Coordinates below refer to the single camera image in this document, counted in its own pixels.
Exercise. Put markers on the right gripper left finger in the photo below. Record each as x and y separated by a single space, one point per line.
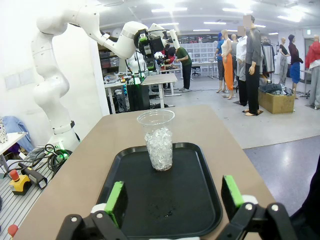
117 200

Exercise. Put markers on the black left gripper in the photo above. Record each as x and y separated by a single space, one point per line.
157 45

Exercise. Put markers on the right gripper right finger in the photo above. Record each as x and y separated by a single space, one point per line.
231 195

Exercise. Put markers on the tall clear plastic cup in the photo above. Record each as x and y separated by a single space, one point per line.
160 150

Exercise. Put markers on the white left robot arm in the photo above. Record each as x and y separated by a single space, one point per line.
50 87

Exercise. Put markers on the brown top standing desk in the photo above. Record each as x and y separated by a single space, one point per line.
160 78

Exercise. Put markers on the person in red shirt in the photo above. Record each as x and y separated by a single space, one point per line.
171 58

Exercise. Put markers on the person in green shirt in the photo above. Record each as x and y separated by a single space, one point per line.
183 57

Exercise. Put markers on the black computer tower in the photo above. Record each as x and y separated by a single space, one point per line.
137 97

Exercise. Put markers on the shelf with boxes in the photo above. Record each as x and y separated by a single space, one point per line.
110 62

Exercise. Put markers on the cluttered white work desk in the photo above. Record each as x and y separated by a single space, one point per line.
112 85

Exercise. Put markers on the black plastic serving tray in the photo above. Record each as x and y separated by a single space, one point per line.
162 200

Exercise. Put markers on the black office chair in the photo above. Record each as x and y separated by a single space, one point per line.
195 68

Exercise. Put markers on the shelving with storage bins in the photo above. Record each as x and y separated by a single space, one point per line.
202 52

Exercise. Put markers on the ceiling light panel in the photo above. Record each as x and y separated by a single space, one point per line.
169 10
237 10
215 23
288 18

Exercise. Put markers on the mannequin white top orange trousers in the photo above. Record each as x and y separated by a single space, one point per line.
228 70

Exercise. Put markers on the person in black sweater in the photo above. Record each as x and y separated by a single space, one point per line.
312 200

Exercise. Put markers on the grey black handheld tool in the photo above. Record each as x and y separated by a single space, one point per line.
37 178

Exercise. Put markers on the mannequin white shirt black trousers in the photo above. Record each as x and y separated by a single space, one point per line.
242 50

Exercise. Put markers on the yellow emergency stop box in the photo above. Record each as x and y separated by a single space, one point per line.
21 185

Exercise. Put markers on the cardboard box of clothes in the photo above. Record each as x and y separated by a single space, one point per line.
275 103

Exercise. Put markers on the grey aluminium profile platform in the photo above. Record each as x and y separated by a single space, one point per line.
15 207

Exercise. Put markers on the mannequin grey shirt black trousers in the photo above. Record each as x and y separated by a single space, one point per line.
252 75

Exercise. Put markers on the red round button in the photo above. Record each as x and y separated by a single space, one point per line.
12 228

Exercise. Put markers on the clothes rack with garments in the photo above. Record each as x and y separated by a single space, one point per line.
267 57

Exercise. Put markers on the small white table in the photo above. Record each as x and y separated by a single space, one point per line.
10 140

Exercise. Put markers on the light blue jacket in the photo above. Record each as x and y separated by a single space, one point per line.
15 125

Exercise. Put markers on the mannequin black top grey trousers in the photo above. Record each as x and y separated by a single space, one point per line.
283 65

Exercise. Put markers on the polka dot bag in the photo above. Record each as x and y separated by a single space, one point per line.
2 132

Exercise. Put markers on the mannequin dark top blue skirt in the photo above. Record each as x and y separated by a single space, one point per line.
295 72

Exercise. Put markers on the green exit sign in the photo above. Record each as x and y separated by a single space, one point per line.
307 32

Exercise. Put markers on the mannequin red jacket grey trousers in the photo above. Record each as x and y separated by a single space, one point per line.
313 52

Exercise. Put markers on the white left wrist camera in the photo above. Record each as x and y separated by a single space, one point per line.
174 38

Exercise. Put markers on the white wall sheet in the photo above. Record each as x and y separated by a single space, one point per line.
12 81
27 76

